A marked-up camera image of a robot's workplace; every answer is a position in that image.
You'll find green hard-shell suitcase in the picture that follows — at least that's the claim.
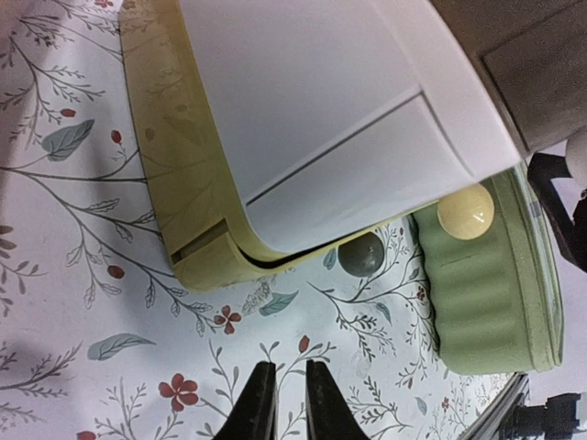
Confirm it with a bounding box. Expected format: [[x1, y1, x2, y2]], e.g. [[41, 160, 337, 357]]
[[413, 163, 563, 375]]

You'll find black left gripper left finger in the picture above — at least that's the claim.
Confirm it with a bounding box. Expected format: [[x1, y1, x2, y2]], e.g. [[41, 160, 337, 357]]
[[220, 361, 277, 440]]

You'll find floral white tablecloth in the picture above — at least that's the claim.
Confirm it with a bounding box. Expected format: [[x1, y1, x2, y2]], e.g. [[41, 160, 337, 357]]
[[1, 1, 508, 439]]

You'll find drawer cabinet with dark top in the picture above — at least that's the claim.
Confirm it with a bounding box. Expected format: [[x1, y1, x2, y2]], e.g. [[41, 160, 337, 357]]
[[118, 1, 586, 292]]

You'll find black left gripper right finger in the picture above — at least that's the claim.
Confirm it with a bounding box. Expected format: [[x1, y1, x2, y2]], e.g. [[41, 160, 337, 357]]
[[305, 360, 368, 440]]

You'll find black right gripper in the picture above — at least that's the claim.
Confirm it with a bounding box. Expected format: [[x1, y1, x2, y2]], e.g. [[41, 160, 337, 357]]
[[527, 128, 586, 272]]

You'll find aluminium front rail frame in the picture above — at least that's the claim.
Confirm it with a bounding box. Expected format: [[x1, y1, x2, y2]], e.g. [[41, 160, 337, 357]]
[[458, 373, 586, 439]]

